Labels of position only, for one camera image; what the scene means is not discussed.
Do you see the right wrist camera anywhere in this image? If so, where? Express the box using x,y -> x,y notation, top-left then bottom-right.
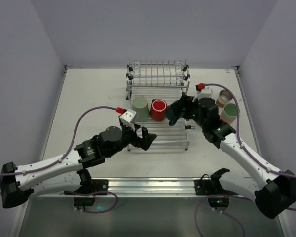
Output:
192,87 -> 210,102

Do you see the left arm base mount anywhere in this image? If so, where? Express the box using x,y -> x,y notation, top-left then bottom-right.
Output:
64,179 -> 109,210

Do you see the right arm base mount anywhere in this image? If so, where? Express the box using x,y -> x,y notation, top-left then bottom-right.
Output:
194,167 -> 234,212

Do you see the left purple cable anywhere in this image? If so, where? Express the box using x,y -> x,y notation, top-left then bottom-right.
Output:
0,105 -> 128,197

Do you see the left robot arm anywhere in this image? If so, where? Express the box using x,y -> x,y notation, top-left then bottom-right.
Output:
0,125 -> 157,209

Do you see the sage green mug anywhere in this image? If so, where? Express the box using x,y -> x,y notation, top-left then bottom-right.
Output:
131,96 -> 150,122

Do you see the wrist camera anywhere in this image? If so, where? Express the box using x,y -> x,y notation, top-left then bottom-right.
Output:
119,109 -> 138,131
192,87 -> 210,102

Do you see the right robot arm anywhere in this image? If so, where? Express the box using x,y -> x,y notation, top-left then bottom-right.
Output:
165,94 -> 296,219

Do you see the cream and brown cup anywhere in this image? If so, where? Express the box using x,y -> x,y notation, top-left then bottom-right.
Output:
216,89 -> 233,108

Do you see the light blue mug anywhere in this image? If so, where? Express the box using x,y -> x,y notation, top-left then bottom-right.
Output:
209,89 -> 213,98

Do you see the silver wire dish rack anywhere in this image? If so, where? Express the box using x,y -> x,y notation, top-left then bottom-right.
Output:
126,60 -> 190,150

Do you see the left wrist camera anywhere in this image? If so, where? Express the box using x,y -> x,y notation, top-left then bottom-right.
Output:
119,109 -> 138,131

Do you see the pink tumbler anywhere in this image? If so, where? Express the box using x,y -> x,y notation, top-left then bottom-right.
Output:
220,113 -> 236,125

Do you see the light green tumbler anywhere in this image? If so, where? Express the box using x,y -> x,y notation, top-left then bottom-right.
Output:
221,103 -> 238,120

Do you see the dark green mug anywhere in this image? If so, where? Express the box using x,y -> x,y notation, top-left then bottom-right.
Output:
164,105 -> 178,126

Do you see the red mug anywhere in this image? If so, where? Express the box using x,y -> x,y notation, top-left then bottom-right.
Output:
150,99 -> 168,121

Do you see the aluminium mounting rail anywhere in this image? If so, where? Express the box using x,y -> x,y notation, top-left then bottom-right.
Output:
31,173 -> 259,200

